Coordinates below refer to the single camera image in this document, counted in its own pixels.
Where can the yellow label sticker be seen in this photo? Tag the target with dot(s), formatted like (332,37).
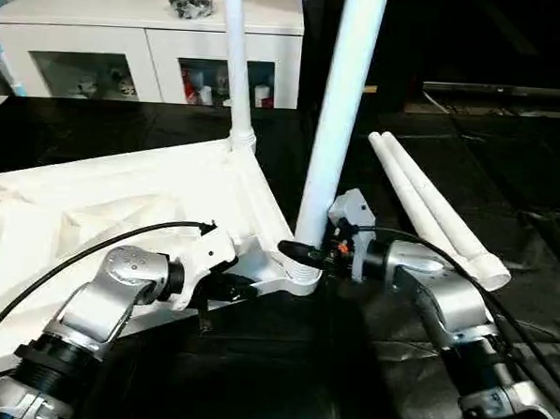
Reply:
(371,89)

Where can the black mat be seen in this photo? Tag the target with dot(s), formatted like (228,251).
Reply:
(276,369)

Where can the dark crumpled plastic bag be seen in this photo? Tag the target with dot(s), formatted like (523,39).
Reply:
(191,4)

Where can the red and white bottle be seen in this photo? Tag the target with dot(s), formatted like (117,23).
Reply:
(191,86)

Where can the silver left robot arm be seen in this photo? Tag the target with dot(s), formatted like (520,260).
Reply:
(112,280)

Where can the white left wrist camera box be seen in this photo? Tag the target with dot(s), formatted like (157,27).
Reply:
(212,250)

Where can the long black bar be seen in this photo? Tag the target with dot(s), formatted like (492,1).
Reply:
(502,90)

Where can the white plastic table leg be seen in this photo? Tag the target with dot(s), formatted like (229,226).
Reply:
(431,189)
(342,105)
(403,188)
(238,66)

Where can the white cabinet with glass doors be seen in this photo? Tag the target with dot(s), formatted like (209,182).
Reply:
(106,27)

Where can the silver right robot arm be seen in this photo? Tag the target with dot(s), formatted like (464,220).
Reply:
(453,303)

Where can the white toy figurine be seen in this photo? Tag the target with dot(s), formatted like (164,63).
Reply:
(86,87)

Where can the white plastic table top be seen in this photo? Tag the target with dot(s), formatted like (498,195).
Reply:
(121,201)

